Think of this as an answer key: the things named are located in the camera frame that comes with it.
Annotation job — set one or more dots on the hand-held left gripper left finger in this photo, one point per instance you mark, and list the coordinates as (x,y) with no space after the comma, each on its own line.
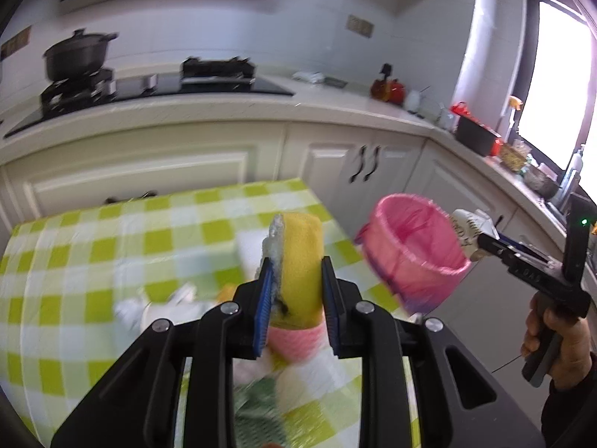
(263,305)

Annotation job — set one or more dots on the yellow woven basket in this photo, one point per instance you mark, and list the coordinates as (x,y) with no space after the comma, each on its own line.
(515,156)

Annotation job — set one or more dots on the small white cup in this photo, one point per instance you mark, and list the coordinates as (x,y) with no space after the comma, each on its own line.
(414,101)

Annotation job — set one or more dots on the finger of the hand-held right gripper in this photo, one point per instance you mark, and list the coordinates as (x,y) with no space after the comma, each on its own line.
(529,251)
(522,263)

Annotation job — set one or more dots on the metal stove knob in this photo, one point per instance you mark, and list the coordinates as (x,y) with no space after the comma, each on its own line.
(150,82)

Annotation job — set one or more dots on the window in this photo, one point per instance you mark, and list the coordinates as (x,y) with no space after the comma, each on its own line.
(555,79)

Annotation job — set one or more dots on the black glass cooktop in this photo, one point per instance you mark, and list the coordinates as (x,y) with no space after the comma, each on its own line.
(196,95)

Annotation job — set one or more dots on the spray bottle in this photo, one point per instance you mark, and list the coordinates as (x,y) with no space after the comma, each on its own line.
(513,112)

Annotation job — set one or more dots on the white tissue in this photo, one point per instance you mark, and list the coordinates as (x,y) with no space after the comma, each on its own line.
(163,310)

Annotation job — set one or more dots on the red kettle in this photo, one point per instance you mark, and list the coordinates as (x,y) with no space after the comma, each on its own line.
(389,88)

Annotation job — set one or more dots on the person's right forearm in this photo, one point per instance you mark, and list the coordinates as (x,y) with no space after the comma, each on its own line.
(571,415)

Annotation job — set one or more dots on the yellow scouring sponge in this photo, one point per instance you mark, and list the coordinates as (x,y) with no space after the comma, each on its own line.
(301,261)

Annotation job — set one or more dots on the person's right hand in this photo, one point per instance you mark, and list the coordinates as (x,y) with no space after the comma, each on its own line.
(571,354)

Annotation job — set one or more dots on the red plastic bag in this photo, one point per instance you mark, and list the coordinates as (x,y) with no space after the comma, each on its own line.
(461,108)

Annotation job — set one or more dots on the cream kitchen base cabinets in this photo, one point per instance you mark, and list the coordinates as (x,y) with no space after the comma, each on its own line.
(163,163)

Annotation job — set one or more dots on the white printed paper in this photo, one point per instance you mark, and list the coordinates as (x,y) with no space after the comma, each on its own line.
(466,231)

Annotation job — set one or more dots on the pink lined trash bin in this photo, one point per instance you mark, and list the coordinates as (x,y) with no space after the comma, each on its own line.
(410,252)

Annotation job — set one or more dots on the black rectangular box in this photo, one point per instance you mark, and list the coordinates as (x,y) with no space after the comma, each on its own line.
(475,135)

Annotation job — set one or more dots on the gold wall socket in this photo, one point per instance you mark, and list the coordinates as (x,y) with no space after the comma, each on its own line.
(360,26)
(16,42)

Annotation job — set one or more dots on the green printed packet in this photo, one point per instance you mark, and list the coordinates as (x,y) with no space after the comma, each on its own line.
(259,410)

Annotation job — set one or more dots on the pink cup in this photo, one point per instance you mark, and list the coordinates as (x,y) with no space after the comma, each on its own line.
(294,343)

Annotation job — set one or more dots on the white cloth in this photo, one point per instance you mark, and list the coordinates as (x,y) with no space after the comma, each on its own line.
(308,77)

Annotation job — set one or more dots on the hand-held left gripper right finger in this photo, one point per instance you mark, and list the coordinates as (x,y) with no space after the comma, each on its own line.
(331,308)

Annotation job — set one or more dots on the clear plastic bottle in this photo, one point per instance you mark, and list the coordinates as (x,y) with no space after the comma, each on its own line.
(574,172)

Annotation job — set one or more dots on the green checkered tablecloth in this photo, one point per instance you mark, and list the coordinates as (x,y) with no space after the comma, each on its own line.
(93,252)

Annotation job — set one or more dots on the black cooking pot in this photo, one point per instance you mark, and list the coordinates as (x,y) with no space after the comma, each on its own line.
(77,56)

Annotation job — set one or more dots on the small grey tray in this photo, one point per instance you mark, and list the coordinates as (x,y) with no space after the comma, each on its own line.
(336,82)

